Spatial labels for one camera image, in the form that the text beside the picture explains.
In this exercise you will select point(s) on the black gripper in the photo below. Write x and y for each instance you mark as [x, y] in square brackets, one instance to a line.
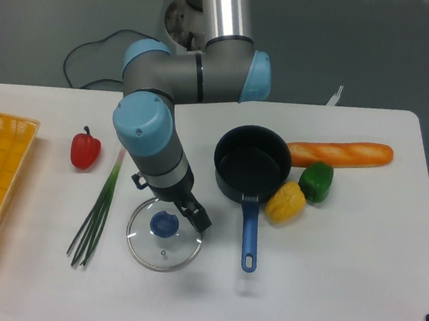
[177, 190]

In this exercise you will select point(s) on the green onion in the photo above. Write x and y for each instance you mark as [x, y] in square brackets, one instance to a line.
[86, 239]

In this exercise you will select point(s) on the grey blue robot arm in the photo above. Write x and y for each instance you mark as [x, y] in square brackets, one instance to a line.
[227, 69]

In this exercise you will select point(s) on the glass pot lid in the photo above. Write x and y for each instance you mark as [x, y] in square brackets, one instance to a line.
[160, 238]

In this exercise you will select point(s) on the yellow bell pepper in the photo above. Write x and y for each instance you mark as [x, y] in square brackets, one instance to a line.
[286, 202]

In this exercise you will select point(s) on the green bell pepper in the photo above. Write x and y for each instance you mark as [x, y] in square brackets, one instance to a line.
[315, 181]

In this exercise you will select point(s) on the orange baguette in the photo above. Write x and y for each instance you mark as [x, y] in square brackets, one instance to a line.
[341, 155]

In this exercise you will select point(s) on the red bell pepper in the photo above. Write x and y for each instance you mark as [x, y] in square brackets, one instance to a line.
[84, 150]

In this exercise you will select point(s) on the black saucepan blue handle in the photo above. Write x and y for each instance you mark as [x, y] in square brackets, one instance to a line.
[251, 163]

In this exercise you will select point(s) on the white metal bracket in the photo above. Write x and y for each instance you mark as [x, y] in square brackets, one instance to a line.
[335, 98]

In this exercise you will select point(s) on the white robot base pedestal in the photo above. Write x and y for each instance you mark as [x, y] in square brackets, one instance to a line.
[184, 25]

